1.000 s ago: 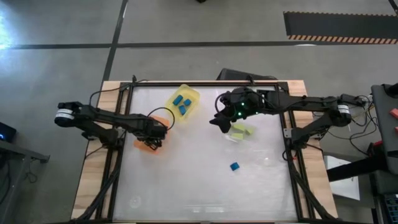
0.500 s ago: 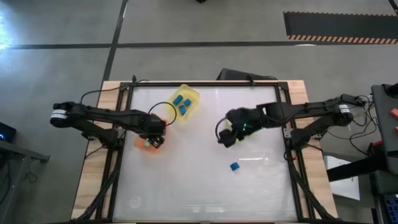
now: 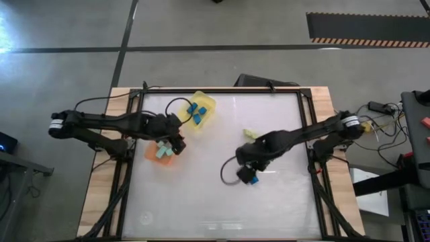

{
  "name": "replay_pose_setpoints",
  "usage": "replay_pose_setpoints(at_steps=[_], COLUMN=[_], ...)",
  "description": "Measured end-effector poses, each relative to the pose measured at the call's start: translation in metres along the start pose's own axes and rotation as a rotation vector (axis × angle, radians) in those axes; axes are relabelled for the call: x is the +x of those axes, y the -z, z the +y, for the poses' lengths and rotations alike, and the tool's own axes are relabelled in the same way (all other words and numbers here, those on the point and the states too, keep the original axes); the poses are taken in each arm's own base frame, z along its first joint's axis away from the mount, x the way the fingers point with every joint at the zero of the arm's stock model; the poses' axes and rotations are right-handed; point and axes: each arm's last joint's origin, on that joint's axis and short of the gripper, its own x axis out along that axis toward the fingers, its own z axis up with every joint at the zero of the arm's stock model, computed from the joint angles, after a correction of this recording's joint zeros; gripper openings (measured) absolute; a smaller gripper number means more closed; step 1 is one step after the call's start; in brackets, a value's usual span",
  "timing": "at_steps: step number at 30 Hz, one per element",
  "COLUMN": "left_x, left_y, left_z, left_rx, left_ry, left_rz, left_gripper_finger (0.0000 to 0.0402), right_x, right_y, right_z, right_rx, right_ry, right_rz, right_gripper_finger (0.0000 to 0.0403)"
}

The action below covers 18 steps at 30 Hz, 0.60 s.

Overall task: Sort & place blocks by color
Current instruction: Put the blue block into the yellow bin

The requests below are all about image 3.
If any orange translucent plastic bin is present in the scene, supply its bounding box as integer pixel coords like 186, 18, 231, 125
144, 139, 176, 167

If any yellow translucent plastic bin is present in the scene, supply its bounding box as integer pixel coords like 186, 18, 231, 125
177, 89, 218, 130

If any black flat case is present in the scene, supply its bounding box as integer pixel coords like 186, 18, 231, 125
233, 73, 300, 89

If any black stand leg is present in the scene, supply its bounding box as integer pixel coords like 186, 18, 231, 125
352, 163, 421, 198

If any white paper sheet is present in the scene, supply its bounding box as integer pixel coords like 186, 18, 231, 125
349, 167, 390, 218

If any black power strip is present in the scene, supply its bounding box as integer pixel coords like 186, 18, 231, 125
368, 100, 396, 116

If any grey desk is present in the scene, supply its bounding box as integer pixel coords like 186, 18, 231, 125
0, 150, 55, 242

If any red clamp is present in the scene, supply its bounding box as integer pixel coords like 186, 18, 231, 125
397, 151, 415, 169

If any black device with blue light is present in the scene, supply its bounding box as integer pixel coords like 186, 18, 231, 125
0, 131, 19, 155

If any dark grey side cart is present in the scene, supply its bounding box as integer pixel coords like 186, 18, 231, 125
400, 89, 430, 189

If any black hazard-striped floor mat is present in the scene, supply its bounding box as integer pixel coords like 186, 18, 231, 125
305, 11, 430, 49

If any black keyboard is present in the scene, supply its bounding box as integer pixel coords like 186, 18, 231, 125
413, 208, 430, 233

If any black left wrist camera cable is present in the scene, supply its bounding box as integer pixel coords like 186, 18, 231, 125
164, 96, 195, 118

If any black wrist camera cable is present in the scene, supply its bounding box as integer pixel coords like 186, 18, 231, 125
164, 96, 195, 118
219, 155, 243, 186

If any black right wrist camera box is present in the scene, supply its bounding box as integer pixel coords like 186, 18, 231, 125
236, 165, 259, 186

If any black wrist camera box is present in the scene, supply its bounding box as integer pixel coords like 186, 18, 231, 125
171, 136, 187, 156
236, 165, 259, 186

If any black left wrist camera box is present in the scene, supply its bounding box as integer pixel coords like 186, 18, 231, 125
171, 136, 187, 156

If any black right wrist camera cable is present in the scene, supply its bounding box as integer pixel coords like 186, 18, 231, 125
219, 155, 243, 186

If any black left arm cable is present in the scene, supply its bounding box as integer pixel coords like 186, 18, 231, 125
73, 80, 163, 111

